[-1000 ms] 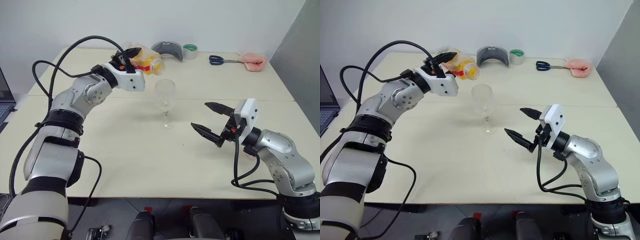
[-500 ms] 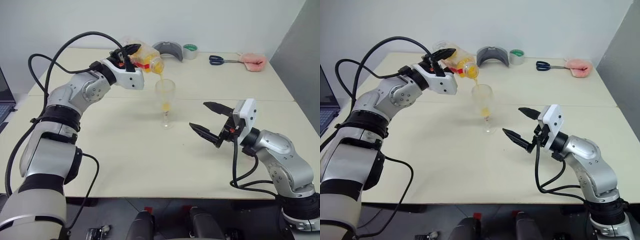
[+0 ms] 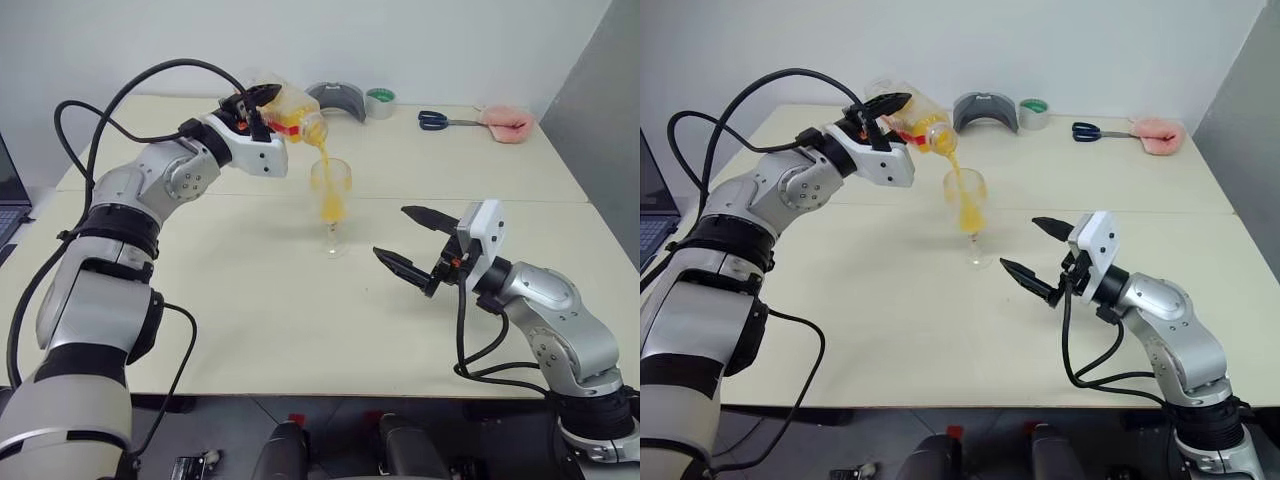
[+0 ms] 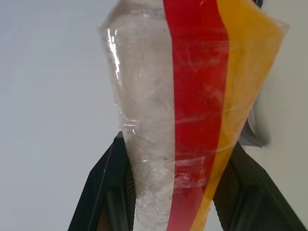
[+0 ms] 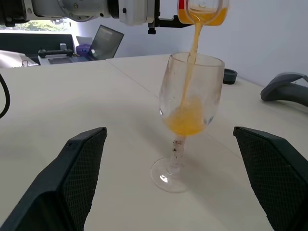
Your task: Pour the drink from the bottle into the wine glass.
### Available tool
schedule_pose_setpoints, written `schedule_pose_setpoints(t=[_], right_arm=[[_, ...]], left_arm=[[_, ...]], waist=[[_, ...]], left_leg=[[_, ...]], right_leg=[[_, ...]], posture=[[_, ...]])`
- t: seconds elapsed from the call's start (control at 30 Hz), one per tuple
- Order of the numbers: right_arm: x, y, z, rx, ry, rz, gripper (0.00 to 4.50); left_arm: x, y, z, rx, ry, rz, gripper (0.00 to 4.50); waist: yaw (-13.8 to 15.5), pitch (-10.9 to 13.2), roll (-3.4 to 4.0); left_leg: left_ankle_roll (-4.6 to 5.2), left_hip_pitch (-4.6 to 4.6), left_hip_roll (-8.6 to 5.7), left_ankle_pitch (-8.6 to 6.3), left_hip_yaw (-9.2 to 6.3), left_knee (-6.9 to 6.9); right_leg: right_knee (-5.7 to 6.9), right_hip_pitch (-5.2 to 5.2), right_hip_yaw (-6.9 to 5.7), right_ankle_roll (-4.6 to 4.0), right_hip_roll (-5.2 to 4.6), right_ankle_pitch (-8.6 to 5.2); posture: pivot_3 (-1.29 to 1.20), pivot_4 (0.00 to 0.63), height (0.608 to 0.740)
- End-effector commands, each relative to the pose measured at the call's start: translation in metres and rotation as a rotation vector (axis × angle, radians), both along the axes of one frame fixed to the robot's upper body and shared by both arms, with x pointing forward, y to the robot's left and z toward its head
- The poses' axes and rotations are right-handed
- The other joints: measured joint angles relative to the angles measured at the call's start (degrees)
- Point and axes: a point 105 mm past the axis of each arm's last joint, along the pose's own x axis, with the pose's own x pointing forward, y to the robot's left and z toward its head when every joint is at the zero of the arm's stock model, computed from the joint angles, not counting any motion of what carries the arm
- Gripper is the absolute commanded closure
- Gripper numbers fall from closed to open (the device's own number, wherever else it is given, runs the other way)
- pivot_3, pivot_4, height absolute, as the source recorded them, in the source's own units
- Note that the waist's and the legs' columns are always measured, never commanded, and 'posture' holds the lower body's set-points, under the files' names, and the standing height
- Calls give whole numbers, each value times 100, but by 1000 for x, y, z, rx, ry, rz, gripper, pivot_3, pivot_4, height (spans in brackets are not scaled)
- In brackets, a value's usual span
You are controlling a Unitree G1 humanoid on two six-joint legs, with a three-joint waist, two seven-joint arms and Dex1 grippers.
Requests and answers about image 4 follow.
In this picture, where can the clear bottle with red tape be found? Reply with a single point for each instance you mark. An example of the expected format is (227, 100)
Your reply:
(149, 96)

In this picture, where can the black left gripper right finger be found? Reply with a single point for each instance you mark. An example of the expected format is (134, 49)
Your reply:
(250, 199)

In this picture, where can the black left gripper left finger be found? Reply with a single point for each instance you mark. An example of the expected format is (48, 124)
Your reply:
(108, 187)

